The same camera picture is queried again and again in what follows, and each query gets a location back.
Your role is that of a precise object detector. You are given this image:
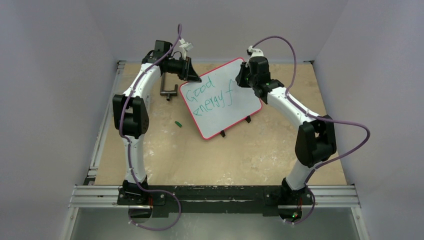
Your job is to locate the aluminium frame rail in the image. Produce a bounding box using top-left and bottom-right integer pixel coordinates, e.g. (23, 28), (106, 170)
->
(70, 63), (359, 213)

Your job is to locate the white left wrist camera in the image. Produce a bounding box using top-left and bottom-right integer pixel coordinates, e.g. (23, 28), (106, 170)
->
(178, 38), (194, 59)

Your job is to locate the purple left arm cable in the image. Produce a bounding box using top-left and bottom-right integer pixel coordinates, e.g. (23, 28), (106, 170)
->
(119, 23), (182, 232)

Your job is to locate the dark metal pipe bracket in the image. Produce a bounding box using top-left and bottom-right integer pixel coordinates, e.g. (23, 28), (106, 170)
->
(159, 73), (178, 101)

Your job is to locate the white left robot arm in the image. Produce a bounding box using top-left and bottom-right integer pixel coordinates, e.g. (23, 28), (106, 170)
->
(112, 39), (201, 205)

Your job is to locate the green marker cap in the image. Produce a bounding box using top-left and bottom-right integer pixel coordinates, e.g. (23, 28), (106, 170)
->
(175, 121), (183, 128)

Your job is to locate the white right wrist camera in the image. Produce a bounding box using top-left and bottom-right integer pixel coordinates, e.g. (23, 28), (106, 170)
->
(246, 45), (265, 65)

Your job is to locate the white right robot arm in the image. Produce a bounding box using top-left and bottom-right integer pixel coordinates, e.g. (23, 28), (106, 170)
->
(235, 56), (337, 204)

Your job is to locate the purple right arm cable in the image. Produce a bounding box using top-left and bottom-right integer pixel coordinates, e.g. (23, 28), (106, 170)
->
(251, 35), (371, 226)

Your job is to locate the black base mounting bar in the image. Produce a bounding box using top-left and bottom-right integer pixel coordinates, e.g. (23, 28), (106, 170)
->
(116, 185), (313, 219)

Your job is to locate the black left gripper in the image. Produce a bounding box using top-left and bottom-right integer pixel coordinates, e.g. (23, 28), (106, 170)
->
(165, 56), (202, 83)

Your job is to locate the pink framed whiteboard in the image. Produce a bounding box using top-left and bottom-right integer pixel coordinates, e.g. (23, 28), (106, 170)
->
(179, 57), (263, 140)

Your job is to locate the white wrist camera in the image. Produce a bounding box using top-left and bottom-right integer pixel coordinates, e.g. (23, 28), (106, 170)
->
(178, 38), (194, 59)
(246, 45), (265, 65)

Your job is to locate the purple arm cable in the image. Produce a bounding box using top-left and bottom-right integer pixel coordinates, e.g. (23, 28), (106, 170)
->
(119, 23), (182, 232)
(251, 35), (371, 226)

